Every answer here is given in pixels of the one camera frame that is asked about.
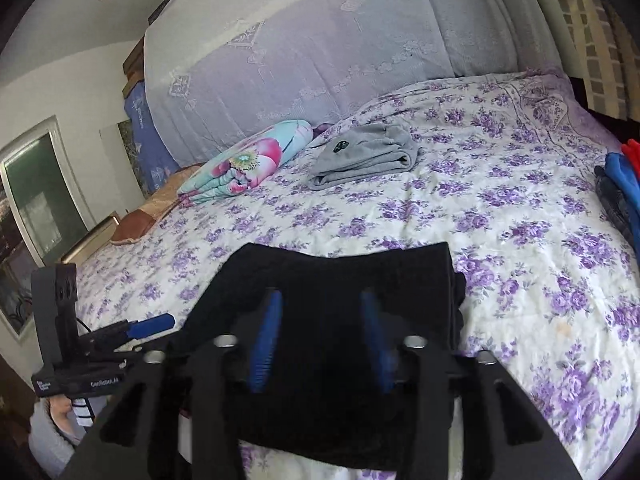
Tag black pants with smiley patch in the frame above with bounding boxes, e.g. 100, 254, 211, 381
176, 242, 466, 471

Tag left hand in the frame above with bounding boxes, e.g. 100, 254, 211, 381
47, 394, 86, 446

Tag brown pillow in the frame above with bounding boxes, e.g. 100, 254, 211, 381
111, 165, 201, 246

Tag white framed window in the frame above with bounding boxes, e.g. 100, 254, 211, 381
1, 116, 94, 339

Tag folded turquoise pink blanket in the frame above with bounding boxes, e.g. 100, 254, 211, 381
177, 120, 314, 206

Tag purple floral bed quilt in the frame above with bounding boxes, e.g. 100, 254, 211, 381
77, 70, 639, 479

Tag folded grey garment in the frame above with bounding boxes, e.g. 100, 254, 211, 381
308, 124, 419, 190

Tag pile of blue red clothes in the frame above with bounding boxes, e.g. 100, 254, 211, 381
594, 140, 640, 260

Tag lavender lace headboard cover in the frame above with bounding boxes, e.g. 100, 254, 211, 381
144, 0, 561, 166

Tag beige checked curtain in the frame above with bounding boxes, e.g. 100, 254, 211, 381
556, 0, 639, 122

